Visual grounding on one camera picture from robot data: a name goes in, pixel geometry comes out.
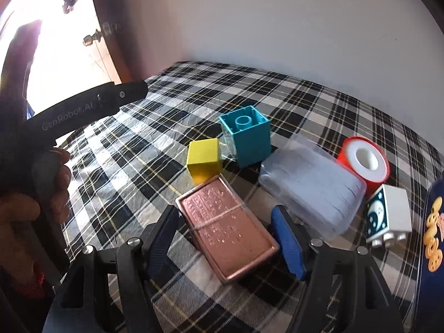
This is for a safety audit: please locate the clear plastic box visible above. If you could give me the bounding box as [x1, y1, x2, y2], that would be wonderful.
[258, 135, 367, 241]

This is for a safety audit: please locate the metal door latch plate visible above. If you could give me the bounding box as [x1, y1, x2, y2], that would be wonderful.
[102, 21, 123, 36]

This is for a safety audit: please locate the brown wooden door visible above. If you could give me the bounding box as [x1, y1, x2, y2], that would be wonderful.
[0, 0, 155, 122]

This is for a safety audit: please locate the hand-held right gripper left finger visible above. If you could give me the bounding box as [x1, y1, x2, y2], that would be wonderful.
[52, 204, 181, 333]

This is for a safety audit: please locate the black white plaid tablecloth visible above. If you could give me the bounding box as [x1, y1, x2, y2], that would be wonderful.
[57, 60, 444, 333]

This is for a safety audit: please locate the yellow cube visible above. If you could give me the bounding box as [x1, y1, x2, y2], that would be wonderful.
[186, 138, 223, 185]

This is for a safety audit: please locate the white moon print block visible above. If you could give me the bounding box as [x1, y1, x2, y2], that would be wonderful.
[365, 184, 413, 249]

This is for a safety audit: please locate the red tape roll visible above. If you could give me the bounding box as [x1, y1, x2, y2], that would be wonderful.
[336, 136, 391, 196]

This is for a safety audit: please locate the teal toy block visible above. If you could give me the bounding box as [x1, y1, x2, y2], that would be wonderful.
[218, 105, 272, 169]

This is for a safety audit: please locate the copper bar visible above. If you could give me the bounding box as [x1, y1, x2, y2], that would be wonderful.
[175, 175, 281, 285]

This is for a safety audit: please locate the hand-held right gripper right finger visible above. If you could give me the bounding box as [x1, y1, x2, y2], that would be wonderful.
[271, 205, 405, 333]

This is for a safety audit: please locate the round blue cookie tin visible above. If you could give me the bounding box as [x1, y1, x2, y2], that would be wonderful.
[411, 171, 444, 333]

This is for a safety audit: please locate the person's left hand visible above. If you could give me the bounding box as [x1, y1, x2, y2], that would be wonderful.
[0, 147, 72, 271]

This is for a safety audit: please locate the person's left forearm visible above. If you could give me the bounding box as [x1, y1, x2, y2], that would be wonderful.
[0, 265, 47, 301]

